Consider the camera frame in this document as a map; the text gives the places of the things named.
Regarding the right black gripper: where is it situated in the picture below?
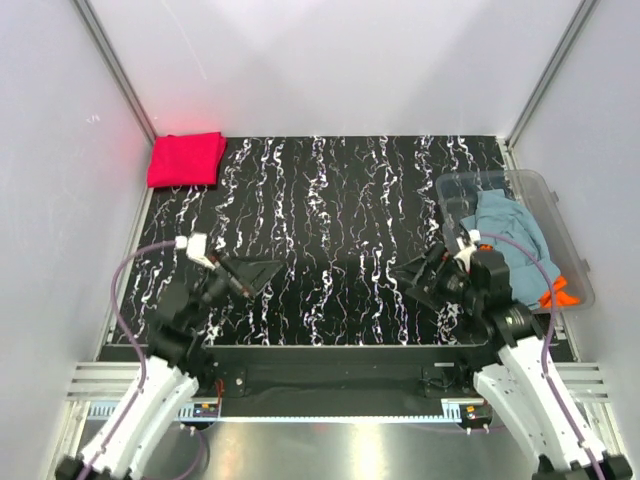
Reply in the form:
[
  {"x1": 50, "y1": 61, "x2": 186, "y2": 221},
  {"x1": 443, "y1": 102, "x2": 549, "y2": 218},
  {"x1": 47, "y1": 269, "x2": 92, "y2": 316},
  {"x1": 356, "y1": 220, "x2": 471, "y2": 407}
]
[{"x1": 388, "y1": 242, "x2": 484, "y2": 313}]

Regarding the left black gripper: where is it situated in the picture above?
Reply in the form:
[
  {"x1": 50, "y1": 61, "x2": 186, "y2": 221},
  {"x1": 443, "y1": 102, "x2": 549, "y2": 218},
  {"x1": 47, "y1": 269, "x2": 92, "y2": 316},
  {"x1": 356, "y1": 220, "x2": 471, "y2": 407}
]
[{"x1": 186, "y1": 249, "x2": 282, "y2": 330}]

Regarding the pink red t shirt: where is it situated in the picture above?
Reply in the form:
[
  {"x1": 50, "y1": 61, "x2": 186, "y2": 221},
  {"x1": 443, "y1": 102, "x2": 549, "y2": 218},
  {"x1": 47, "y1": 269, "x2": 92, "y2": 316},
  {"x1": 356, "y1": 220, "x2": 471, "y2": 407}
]
[{"x1": 146, "y1": 132, "x2": 227, "y2": 189}]

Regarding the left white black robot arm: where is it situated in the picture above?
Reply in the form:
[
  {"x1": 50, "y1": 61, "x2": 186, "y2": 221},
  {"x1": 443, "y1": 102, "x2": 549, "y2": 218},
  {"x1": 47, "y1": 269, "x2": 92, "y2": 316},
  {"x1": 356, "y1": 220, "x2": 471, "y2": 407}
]
[{"x1": 54, "y1": 252, "x2": 284, "y2": 479}]

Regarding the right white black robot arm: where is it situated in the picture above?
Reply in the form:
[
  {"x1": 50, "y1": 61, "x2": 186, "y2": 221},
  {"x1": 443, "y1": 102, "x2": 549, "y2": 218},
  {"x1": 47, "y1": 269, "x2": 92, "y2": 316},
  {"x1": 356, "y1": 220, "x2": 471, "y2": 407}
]
[{"x1": 392, "y1": 242, "x2": 633, "y2": 479}]

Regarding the clear plastic bin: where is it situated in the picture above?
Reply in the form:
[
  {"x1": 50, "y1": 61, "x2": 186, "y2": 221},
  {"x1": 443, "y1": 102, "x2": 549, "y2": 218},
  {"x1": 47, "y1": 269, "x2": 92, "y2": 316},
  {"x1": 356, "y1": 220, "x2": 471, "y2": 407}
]
[{"x1": 436, "y1": 170, "x2": 595, "y2": 313}]

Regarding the grey blue t shirt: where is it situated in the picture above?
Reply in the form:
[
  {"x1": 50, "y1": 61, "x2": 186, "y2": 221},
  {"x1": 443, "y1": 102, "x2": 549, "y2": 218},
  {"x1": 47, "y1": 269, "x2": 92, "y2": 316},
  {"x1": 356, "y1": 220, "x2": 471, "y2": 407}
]
[{"x1": 460, "y1": 189, "x2": 561, "y2": 310}]

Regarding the black marble pattern mat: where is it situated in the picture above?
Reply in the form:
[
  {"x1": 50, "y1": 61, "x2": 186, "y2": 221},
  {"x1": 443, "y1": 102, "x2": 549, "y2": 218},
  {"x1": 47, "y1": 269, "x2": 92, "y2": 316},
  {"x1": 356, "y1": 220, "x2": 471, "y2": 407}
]
[{"x1": 140, "y1": 135, "x2": 506, "y2": 346}]

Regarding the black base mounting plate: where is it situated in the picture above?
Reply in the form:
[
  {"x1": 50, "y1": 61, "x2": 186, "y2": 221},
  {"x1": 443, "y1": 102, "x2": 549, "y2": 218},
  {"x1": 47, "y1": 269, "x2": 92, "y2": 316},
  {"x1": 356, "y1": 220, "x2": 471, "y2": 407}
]
[{"x1": 204, "y1": 345, "x2": 498, "y2": 418}]

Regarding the orange t shirt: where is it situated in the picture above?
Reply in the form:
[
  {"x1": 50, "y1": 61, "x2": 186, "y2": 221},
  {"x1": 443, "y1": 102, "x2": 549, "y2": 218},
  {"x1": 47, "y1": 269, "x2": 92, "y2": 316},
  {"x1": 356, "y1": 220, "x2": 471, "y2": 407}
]
[{"x1": 539, "y1": 275, "x2": 581, "y2": 309}]

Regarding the right orange connector block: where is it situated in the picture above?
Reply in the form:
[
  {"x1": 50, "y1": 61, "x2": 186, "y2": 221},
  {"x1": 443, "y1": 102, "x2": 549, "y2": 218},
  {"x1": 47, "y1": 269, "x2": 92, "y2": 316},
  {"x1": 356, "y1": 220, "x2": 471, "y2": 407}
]
[{"x1": 463, "y1": 404, "x2": 493, "y2": 423}]

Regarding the orange connector block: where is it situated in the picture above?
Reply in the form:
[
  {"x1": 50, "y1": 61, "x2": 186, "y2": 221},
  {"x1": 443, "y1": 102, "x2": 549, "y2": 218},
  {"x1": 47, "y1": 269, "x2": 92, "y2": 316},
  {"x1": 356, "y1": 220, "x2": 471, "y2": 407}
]
[
  {"x1": 463, "y1": 404, "x2": 493, "y2": 423},
  {"x1": 193, "y1": 402, "x2": 220, "y2": 418}
]

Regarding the left orange connector block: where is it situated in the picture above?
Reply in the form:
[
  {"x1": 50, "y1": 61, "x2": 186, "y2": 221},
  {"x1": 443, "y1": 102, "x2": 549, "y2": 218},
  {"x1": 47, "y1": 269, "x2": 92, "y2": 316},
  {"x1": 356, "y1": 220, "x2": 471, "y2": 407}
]
[{"x1": 193, "y1": 402, "x2": 220, "y2": 418}]

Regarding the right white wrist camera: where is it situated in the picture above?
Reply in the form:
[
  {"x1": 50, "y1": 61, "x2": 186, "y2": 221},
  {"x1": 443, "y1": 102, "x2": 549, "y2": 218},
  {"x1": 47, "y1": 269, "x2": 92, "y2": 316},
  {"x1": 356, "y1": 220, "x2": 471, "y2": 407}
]
[{"x1": 454, "y1": 229, "x2": 481, "y2": 273}]

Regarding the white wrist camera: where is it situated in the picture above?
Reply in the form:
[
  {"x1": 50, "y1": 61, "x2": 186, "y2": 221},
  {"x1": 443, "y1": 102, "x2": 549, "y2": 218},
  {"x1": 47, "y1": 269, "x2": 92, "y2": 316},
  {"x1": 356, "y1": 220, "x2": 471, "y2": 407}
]
[
  {"x1": 175, "y1": 232, "x2": 216, "y2": 270},
  {"x1": 454, "y1": 229, "x2": 481, "y2": 273}
]

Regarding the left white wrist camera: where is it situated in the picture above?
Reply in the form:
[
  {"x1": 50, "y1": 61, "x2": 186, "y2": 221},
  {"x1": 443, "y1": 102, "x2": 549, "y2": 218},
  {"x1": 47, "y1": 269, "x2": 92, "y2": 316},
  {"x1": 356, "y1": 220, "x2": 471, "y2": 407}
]
[{"x1": 175, "y1": 232, "x2": 216, "y2": 270}]

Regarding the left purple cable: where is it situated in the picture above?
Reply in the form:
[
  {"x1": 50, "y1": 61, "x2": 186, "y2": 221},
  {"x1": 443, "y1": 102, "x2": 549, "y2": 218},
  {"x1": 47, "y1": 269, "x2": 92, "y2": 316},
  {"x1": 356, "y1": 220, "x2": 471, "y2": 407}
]
[{"x1": 79, "y1": 238, "x2": 209, "y2": 480}]

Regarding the aluminium rail crossbar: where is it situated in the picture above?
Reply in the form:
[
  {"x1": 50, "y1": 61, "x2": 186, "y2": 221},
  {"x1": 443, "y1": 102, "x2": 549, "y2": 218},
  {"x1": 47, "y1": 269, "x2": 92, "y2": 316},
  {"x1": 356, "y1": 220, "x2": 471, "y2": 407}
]
[{"x1": 68, "y1": 362, "x2": 609, "y2": 403}]

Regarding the left aluminium frame post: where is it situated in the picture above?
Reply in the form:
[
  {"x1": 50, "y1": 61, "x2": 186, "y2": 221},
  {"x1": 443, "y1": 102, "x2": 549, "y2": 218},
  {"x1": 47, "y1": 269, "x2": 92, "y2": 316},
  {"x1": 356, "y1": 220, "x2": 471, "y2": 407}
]
[{"x1": 70, "y1": 0, "x2": 157, "y2": 145}]

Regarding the aluminium frame post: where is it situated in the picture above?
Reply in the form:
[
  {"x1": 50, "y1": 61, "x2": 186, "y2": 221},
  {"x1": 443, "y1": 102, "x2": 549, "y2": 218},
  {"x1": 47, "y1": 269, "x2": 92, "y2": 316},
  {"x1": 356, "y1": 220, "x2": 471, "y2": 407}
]
[
  {"x1": 504, "y1": 0, "x2": 600, "y2": 150},
  {"x1": 70, "y1": 0, "x2": 157, "y2": 145}
]

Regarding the right aluminium frame post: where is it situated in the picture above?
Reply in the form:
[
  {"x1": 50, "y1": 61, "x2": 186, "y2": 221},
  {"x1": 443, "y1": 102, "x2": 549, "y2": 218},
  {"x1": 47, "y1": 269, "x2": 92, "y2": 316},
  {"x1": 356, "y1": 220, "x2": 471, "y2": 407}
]
[{"x1": 504, "y1": 0, "x2": 600, "y2": 150}]

